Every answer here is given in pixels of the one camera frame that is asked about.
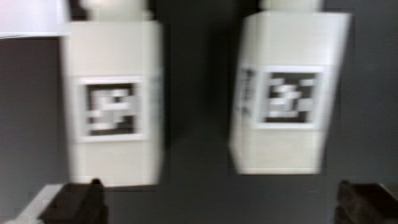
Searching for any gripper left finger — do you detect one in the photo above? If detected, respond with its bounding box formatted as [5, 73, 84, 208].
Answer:
[39, 179, 108, 224]

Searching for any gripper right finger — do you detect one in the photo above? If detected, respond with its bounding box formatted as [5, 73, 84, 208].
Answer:
[334, 181, 398, 224]

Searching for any white square tabletop tray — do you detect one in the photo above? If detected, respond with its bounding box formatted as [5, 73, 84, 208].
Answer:
[4, 184, 62, 224]

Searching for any white sheet with markers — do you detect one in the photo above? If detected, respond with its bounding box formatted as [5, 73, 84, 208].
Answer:
[0, 0, 69, 39]

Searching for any white leg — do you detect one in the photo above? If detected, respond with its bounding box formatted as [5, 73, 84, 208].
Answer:
[62, 0, 164, 187]
[229, 0, 350, 175]

